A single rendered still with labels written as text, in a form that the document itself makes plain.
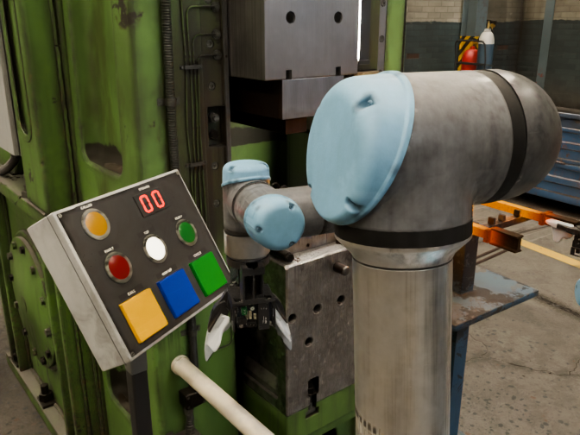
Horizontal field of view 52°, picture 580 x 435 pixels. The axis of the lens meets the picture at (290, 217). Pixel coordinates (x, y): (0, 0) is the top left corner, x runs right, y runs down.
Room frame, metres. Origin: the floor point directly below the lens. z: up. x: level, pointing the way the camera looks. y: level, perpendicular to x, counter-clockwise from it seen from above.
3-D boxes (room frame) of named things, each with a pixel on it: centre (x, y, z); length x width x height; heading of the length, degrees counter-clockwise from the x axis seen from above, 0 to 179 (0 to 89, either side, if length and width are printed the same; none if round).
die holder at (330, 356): (1.71, 0.03, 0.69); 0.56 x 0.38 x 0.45; 38
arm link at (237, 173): (0.91, 0.07, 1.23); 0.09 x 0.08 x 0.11; 22
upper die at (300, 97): (1.66, 0.07, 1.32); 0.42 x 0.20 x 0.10; 38
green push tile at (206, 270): (1.12, 0.17, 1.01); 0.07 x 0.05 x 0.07; 153
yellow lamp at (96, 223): (0.98, 0.34, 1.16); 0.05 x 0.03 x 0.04; 128
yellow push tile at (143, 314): (0.94, 0.26, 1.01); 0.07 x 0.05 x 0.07; 153
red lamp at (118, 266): (0.96, 0.30, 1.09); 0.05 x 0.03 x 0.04; 128
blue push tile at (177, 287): (1.03, 0.21, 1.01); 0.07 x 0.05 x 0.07; 153
